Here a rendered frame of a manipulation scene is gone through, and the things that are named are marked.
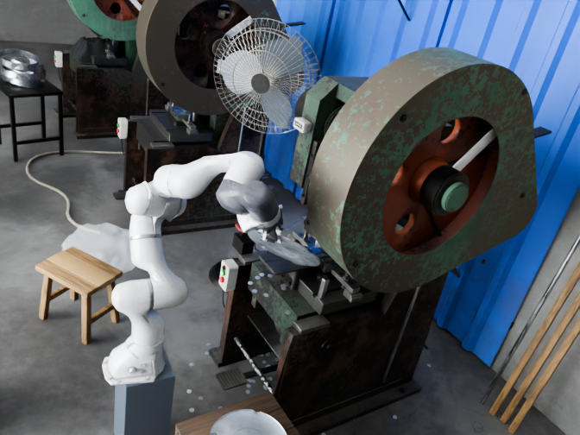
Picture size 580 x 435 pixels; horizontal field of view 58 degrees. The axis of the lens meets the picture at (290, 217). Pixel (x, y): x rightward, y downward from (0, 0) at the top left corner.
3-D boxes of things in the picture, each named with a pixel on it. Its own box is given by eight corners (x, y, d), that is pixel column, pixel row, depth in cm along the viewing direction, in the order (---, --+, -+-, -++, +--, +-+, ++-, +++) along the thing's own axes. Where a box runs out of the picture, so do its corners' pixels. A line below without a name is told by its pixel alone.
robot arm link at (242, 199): (231, 180, 162) (216, 209, 159) (220, 161, 150) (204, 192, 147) (283, 201, 157) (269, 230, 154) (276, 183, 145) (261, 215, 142)
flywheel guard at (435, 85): (316, 316, 167) (385, 57, 128) (273, 267, 187) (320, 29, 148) (513, 263, 222) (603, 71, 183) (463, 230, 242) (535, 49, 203)
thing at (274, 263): (269, 299, 214) (274, 272, 208) (253, 280, 224) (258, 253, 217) (318, 287, 227) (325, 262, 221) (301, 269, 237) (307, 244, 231)
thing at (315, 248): (324, 272, 223) (325, 263, 221) (305, 253, 233) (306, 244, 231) (340, 268, 228) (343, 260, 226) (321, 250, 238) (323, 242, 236)
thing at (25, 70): (14, 162, 411) (6, 60, 374) (-7, 141, 437) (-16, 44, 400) (65, 155, 438) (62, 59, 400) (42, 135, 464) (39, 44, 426)
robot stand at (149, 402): (122, 467, 209) (126, 387, 187) (113, 431, 222) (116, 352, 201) (167, 454, 217) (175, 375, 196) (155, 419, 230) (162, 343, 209)
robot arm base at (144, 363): (108, 392, 184) (109, 362, 177) (98, 355, 198) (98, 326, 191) (170, 378, 195) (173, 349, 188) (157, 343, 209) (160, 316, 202)
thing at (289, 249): (284, 261, 213) (285, 260, 213) (334, 270, 191) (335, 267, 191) (233, 229, 196) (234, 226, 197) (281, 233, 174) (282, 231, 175)
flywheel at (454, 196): (329, 215, 138) (522, 33, 142) (290, 180, 152) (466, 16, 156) (408, 323, 189) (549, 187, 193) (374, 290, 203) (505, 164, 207)
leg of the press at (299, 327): (269, 455, 226) (312, 288, 183) (257, 433, 234) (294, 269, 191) (419, 392, 275) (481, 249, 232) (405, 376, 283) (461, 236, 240)
